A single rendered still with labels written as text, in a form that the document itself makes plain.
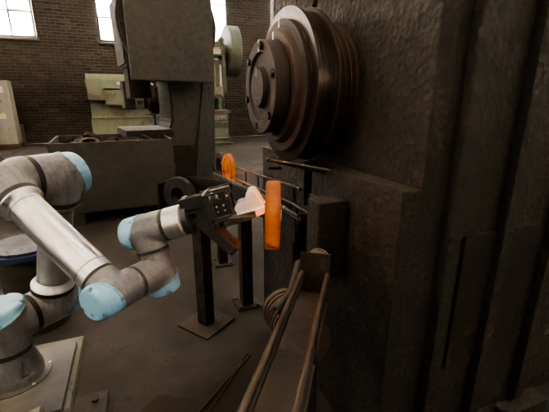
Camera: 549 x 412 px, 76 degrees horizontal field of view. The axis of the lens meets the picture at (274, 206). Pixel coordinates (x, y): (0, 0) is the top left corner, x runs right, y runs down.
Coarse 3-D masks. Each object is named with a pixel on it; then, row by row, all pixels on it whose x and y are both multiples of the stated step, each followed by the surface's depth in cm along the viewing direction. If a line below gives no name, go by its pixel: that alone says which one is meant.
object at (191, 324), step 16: (160, 192) 160; (176, 192) 168; (160, 208) 161; (192, 240) 164; (208, 240) 165; (208, 256) 167; (208, 272) 169; (208, 288) 171; (208, 304) 172; (192, 320) 178; (208, 320) 174; (224, 320) 178; (208, 336) 167
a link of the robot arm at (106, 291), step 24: (0, 168) 79; (24, 168) 81; (0, 192) 75; (24, 192) 77; (0, 216) 77; (24, 216) 75; (48, 216) 75; (48, 240) 73; (72, 240) 73; (72, 264) 71; (96, 264) 71; (96, 288) 67; (120, 288) 70; (144, 288) 74; (96, 312) 67
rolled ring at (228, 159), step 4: (224, 156) 207; (228, 156) 201; (232, 156) 202; (224, 160) 209; (228, 160) 200; (232, 160) 200; (224, 164) 211; (228, 164) 201; (232, 164) 199; (224, 168) 212; (232, 168) 199; (224, 172) 212; (228, 172) 213; (232, 172) 199; (224, 176) 212; (228, 176) 212; (232, 176) 200; (232, 180) 201
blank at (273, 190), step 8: (272, 184) 76; (280, 184) 76; (272, 192) 74; (280, 192) 74; (272, 200) 73; (280, 200) 73; (272, 208) 72; (280, 208) 73; (272, 216) 72; (280, 216) 73; (272, 224) 72; (272, 232) 73; (272, 240) 74; (272, 248) 77
